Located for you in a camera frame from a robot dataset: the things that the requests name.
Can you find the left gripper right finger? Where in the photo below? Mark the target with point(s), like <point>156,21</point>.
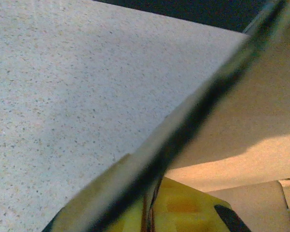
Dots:
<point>183,212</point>

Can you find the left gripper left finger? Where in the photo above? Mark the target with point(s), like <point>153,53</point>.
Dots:
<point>87,212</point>

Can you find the brown cardboard paper box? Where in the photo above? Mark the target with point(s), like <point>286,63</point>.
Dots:
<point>256,108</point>

